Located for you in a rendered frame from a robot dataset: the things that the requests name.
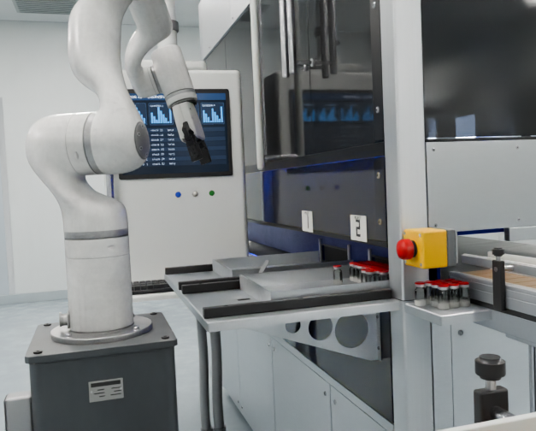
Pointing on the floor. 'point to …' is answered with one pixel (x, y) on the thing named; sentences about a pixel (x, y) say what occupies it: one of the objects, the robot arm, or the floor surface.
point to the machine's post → (406, 207)
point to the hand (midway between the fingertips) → (201, 158)
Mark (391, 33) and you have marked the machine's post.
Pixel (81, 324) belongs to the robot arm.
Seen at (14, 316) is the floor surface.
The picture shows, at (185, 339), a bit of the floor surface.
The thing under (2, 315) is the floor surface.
